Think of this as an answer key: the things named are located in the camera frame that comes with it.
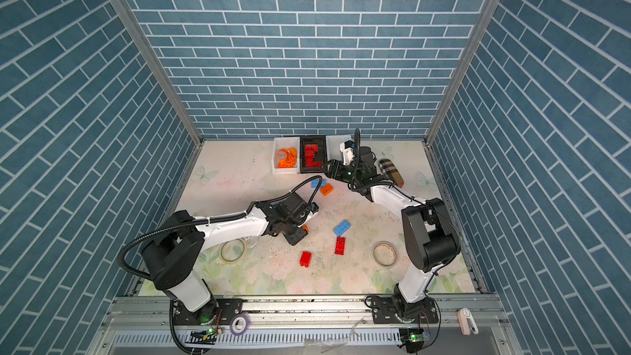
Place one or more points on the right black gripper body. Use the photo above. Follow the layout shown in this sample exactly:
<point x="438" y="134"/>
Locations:
<point x="347" y="175"/>

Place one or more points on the plaid glasses case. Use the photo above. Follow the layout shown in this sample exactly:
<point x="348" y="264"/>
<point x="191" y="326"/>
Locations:
<point x="388" y="169"/>

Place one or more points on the white bin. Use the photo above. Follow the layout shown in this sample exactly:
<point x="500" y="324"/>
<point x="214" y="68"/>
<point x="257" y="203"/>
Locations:
<point x="333" y="146"/>
<point x="284" y="143"/>

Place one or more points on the left white bin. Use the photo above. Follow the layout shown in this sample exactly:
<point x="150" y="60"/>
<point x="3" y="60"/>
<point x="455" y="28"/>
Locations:
<point x="284" y="143"/>

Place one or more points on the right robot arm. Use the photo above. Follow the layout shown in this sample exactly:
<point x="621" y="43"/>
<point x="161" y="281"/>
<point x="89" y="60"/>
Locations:
<point x="430" y="238"/>

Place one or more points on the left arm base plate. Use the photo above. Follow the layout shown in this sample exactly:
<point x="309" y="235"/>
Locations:
<point x="219" y="311"/>

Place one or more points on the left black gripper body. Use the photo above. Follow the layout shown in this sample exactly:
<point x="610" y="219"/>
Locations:
<point x="294" y="233"/>

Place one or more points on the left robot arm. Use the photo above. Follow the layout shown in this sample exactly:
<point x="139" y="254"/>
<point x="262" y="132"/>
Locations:
<point x="172" y="252"/>

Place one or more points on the right white bin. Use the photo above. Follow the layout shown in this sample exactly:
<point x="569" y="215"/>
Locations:
<point x="333" y="146"/>

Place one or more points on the black middle bin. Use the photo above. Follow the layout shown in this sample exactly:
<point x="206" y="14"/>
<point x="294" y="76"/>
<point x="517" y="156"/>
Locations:
<point x="305" y="140"/>

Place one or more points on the red lego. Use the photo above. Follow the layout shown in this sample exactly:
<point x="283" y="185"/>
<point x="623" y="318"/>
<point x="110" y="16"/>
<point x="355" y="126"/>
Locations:
<point x="313" y="156"/>
<point x="305" y="259"/>
<point x="340" y="246"/>

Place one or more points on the metal front rail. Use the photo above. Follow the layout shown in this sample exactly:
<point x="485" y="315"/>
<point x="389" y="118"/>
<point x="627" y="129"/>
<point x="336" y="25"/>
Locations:
<point x="326" y="322"/>

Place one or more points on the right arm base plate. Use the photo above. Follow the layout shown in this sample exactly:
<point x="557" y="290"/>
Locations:
<point x="394" y="310"/>

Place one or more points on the white pink device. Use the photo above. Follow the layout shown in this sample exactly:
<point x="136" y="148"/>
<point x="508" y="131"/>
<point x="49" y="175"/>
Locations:
<point x="466" y="322"/>

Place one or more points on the purple tape roll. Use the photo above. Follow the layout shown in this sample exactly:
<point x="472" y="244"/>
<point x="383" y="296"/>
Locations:
<point x="240" y="324"/>

